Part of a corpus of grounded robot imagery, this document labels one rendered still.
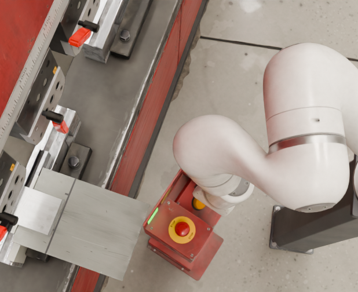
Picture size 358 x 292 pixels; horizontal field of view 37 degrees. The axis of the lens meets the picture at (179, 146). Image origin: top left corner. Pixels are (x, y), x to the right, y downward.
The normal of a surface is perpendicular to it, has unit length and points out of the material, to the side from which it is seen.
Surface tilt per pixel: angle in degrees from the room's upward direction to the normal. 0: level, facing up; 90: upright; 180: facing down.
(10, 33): 90
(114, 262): 0
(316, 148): 1
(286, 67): 34
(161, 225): 0
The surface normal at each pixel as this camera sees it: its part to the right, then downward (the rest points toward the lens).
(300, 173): -0.38, -0.06
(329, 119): 0.40, -0.26
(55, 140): 0.03, -0.25
